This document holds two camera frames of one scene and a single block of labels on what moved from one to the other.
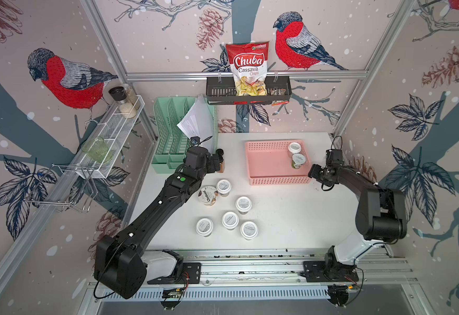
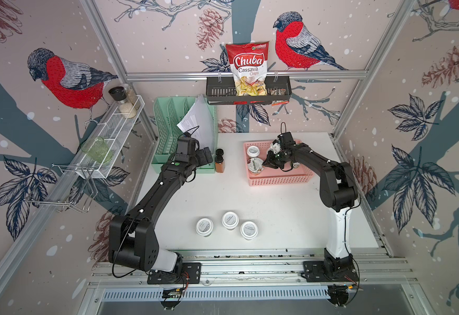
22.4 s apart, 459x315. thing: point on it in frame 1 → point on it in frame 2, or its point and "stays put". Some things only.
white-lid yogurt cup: x=249 y=230 stays put
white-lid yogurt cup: x=223 y=187 → x=253 y=151
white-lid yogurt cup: x=230 y=220 stays put
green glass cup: x=98 y=149 stays put
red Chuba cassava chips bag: x=248 y=62 stays put
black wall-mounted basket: x=221 y=90 stays put
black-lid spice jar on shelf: x=119 y=94 stays put
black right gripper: x=313 y=172 → x=268 y=163
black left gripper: x=212 y=166 → x=204 y=160
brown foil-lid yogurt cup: x=208 y=195 → x=255 y=165
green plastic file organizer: x=171 y=140 stays put
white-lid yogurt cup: x=243 y=205 → x=275 y=147
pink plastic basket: x=270 y=163 stays put
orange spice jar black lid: x=222 y=167 stays put
